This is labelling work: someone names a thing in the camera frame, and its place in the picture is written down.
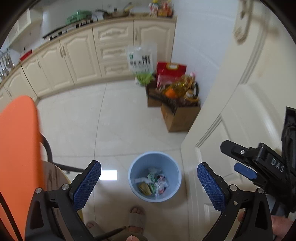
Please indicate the white door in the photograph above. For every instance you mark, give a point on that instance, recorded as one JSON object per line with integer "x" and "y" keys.
{"x": 246, "y": 105}

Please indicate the brass door handle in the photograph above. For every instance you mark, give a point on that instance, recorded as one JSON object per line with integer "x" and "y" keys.
{"x": 255, "y": 23}

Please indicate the cooking oil bottles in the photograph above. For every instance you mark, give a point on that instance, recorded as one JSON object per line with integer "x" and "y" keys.
{"x": 183, "y": 92}

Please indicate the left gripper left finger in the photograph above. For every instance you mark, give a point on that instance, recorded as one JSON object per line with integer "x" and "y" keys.
{"x": 53, "y": 212}

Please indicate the white green rice bag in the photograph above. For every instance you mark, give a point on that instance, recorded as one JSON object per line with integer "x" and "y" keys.
{"x": 142, "y": 62}

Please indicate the grey slipper foot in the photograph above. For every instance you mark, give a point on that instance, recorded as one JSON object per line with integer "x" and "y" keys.
{"x": 136, "y": 220}

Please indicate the wooden stool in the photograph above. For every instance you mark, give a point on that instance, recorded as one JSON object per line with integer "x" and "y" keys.
{"x": 54, "y": 173}

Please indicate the red gift bag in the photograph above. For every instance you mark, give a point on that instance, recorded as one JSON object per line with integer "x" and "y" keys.
{"x": 168, "y": 73}

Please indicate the light blue trash bin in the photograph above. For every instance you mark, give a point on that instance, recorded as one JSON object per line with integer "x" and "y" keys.
{"x": 159, "y": 160}

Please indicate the utensil rack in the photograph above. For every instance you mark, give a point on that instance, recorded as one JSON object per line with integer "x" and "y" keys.
{"x": 6, "y": 63}

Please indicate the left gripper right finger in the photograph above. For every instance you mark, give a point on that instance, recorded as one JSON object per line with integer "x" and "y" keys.
{"x": 229, "y": 200}

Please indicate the cream upper cabinets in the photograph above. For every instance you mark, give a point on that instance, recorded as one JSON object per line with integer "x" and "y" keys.
{"x": 26, "y": 30}

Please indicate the green cooking pot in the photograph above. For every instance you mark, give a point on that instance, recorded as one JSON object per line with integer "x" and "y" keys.
{"x": 79, "y": 16}

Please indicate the cream lower cabinets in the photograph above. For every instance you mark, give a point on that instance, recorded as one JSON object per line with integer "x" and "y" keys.
{"x": 86, "y": 55}

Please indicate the black wok pan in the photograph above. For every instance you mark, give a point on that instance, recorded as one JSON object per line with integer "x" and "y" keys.
{"x": 116, "y": 13}

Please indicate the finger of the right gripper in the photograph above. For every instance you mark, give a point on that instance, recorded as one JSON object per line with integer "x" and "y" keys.
{"x": 262, "y": 159}
{"x": 245, "y": 171}

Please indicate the trash inside bin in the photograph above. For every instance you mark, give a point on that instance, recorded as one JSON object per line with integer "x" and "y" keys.
{"x": 154, "y": 184}

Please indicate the cream cabinets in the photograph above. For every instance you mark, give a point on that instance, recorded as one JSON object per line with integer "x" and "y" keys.
{"x": 26, "y": 30}
{"x": 86, "y": 55}

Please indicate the red bowl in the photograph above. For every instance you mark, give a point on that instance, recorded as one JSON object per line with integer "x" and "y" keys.
{"x": 25, "y": 55}

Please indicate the person's right hand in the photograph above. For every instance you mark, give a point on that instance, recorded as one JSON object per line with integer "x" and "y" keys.
{"x": 283, "y": 225}

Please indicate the black gas stove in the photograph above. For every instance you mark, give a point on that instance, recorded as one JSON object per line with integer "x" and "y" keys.
{"x": 65, "y": 29}

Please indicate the brown cardboard box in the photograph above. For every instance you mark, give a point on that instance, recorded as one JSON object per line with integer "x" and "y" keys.
{"x": 176, "y": 117}

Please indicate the condiment packages on counter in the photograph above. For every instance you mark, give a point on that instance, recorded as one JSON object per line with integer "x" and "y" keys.
{"x": 161, "y": 9}

